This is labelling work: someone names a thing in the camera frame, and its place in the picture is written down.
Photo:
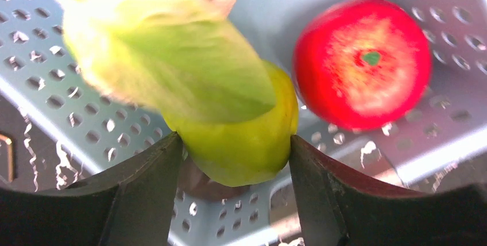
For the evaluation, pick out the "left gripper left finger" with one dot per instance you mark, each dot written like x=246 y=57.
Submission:
x=130 y=203

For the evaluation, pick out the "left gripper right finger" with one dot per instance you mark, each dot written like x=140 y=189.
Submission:
x=338 y=205

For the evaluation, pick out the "green pepper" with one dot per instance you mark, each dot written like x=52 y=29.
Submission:
x=244 y=153

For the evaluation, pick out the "red apple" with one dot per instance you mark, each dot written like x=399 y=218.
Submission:
x=361 y=64

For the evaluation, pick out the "blue plastic basket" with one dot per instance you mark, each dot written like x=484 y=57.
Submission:
x=72 y=133

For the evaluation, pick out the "white cauliflower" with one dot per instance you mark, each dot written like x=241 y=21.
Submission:
x=175 y=56

